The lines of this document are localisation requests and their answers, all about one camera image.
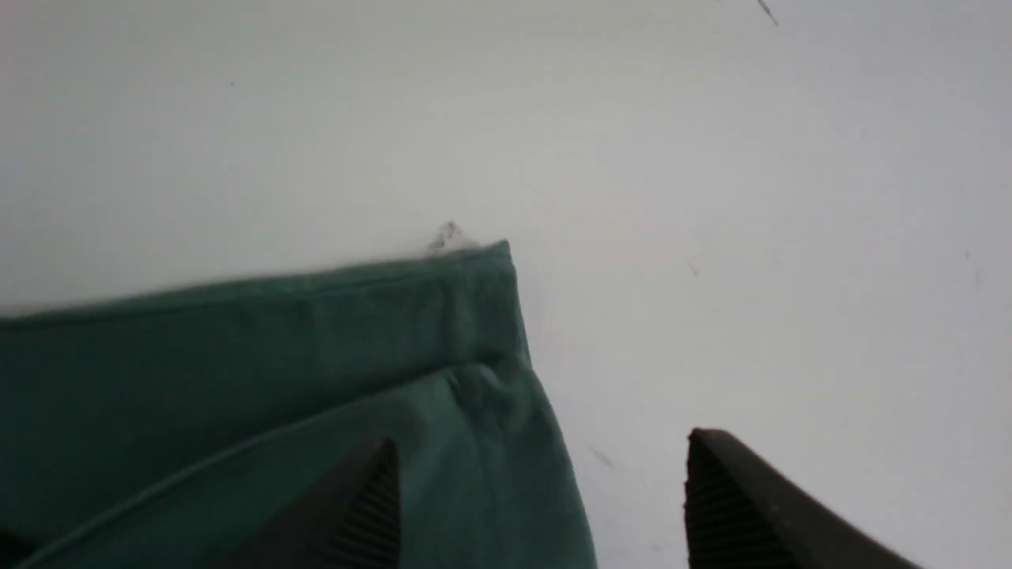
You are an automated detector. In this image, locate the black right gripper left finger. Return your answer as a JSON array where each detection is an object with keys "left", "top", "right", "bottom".
[{"left": 230, "top": 437, "right": 401, "bottom": 568}]

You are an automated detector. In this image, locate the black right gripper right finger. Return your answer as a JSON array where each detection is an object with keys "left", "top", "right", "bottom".
[{"left": 684, "top": 428, "right": 916, "bottom": 568}]

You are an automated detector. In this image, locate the green long sleeve shirt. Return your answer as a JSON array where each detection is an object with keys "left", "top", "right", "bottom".
[{"left": 1, "top": 241, "right": 597, "bottom": 568}]

